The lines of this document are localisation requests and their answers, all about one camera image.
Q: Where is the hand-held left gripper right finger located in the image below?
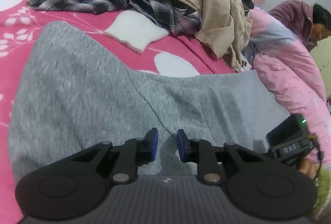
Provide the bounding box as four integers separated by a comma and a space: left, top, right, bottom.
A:
176, 129, 264, 185

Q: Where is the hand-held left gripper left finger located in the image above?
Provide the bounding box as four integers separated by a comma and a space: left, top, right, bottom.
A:
71, 128, 159, 186

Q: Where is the grey hoodie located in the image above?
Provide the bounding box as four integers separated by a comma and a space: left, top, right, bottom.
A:
8, 21, 293, 183

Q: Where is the person's right hand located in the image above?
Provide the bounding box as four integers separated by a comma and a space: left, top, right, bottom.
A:
297, 159, 320, 178

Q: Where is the light pink quilt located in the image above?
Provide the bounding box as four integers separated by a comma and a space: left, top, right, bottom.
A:
240, 8, 331, 164

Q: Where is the white knit cloth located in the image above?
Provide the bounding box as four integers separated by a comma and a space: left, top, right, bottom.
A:
103, 13, 167, 54

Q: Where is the pink floral bed sheet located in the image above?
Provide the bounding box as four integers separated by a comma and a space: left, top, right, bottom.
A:
0, 0, 240, 224

